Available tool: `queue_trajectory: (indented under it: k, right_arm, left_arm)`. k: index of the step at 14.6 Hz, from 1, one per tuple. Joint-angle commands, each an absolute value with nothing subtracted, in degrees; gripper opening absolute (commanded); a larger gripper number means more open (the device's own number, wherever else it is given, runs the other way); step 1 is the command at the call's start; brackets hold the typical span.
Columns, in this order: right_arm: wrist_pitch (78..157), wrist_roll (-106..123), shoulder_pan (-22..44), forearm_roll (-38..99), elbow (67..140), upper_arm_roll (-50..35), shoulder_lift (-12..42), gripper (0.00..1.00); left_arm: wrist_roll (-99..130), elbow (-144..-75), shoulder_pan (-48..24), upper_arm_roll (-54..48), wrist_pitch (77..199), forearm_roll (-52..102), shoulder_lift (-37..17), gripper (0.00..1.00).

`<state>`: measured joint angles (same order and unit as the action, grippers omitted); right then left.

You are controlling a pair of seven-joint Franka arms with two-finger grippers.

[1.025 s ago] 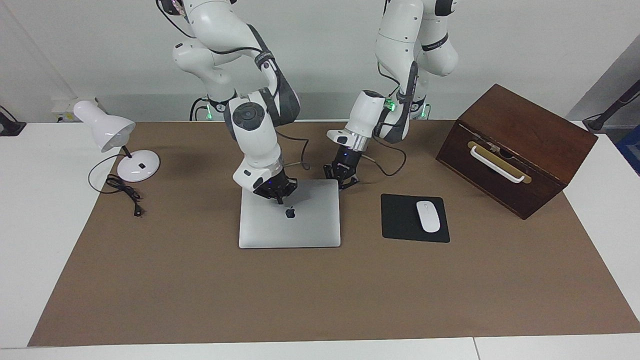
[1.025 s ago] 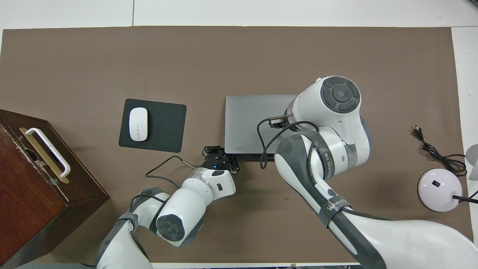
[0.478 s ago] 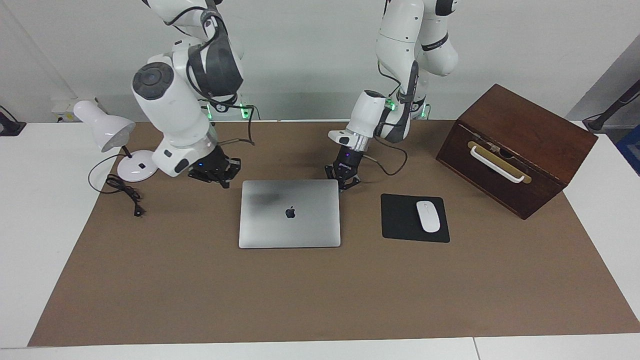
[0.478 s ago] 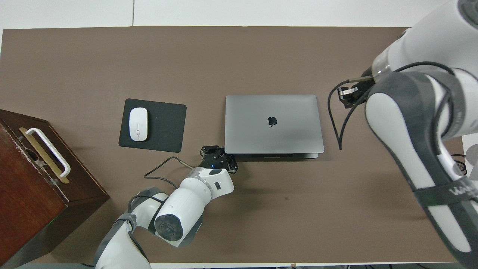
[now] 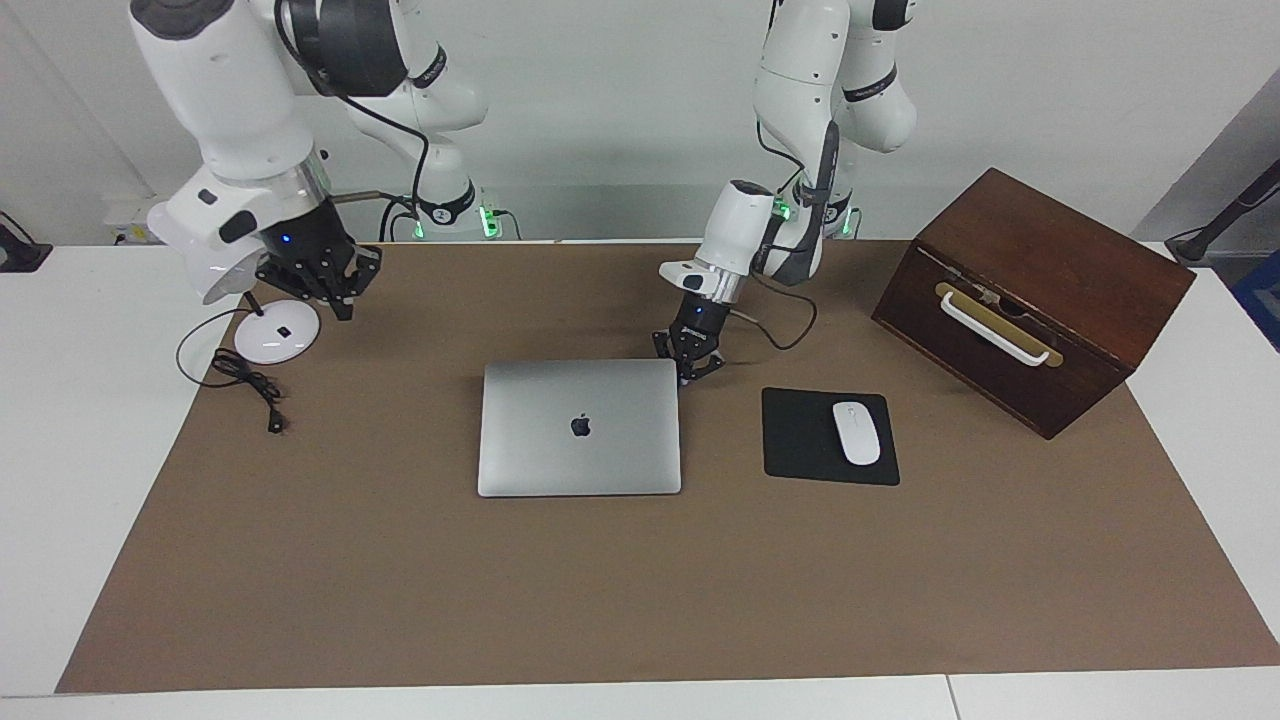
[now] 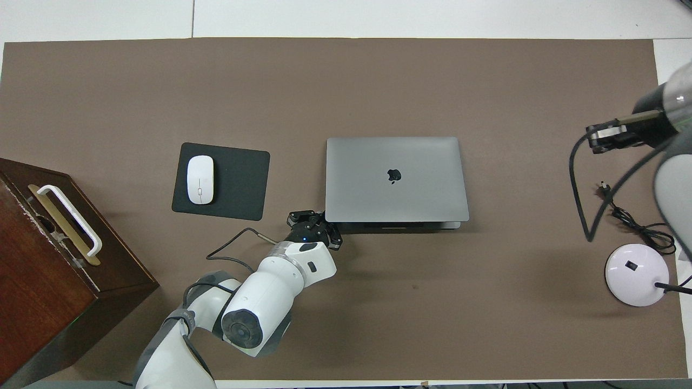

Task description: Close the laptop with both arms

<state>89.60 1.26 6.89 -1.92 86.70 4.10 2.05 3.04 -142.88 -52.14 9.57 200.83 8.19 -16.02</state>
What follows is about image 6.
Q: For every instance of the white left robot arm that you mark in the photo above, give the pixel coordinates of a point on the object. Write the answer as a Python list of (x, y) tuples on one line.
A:
[(270, 292)]

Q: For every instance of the dark brown wooden box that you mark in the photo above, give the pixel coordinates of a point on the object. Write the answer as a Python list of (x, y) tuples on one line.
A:
[(38, 302)]

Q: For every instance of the white desk lamp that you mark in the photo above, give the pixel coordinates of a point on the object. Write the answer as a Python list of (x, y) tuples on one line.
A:
[(635, 275)]

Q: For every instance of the grey aluminium laptop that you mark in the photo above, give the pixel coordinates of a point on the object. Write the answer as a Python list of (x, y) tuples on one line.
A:
[(394, 178)]

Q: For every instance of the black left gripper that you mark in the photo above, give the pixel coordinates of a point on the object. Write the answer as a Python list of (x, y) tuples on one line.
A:
[(309, 233)]

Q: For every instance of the brown table mat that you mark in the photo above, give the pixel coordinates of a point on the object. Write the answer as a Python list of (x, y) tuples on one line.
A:
[(162, 92)]

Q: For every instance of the white computer mouse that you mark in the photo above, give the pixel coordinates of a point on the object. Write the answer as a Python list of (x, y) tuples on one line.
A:
[(200, 180)]

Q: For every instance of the black mouse pad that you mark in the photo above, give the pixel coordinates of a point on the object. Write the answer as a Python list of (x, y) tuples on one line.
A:
[(238, 183)]

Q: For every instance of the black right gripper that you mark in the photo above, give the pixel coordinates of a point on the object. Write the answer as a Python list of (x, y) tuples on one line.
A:
[(654, 127)]

